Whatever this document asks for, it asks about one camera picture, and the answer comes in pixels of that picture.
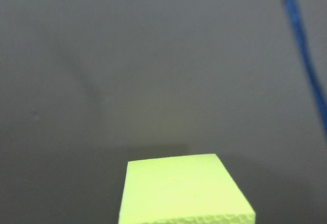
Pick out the yellow foam block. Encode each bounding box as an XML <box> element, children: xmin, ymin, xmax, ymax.
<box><xmin>118</xmin><ymin>154</ymin><xmax>256</xmax><ymax>223</ymax></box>

